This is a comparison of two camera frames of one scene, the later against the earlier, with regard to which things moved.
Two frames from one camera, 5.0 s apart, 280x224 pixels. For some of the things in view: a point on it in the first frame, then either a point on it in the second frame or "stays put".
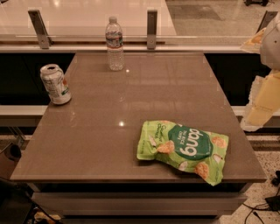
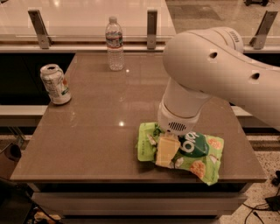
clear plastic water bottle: x=115 y=56 stays put
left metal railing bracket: x=40 y=28 stays put
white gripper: x=271 y=48 -> x=175 y=123
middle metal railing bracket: x=151 y=29 stays put
